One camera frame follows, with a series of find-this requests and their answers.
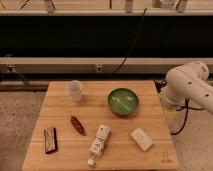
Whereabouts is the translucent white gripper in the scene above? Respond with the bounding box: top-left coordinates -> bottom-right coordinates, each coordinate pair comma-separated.
159,87 -> 177,125

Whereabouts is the green ceramic bowl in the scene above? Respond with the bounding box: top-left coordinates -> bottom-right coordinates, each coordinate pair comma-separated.
107,88 -> 139,117

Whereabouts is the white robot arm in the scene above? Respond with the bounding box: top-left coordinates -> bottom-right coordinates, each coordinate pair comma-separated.
159,61 -> 213,124

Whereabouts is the white rectangular sponge block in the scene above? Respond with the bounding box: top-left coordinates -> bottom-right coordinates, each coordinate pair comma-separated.
130,128 -> 154,151

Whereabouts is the wooden board table top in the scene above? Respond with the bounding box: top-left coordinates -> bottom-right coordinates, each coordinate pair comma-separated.
22,81 -> 179,171

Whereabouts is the white squeeze tube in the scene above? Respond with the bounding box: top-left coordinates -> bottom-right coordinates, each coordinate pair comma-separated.
87,124 -> 111,167

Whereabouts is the clear plastic cup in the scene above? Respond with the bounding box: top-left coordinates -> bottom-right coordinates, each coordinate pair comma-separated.
66,80 -> 83,102

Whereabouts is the brown chocolate bar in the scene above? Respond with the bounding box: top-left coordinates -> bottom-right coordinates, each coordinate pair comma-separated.
44,127 -> 58,154

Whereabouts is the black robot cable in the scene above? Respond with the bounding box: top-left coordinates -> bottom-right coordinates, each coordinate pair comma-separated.
154,79 -> 205,136

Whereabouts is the black hanging cable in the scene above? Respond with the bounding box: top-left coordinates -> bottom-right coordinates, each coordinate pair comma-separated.
112,7 -> 148,74

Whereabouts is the grey metal rail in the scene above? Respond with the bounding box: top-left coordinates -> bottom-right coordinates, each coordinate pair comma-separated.
0,57 -> 213,74

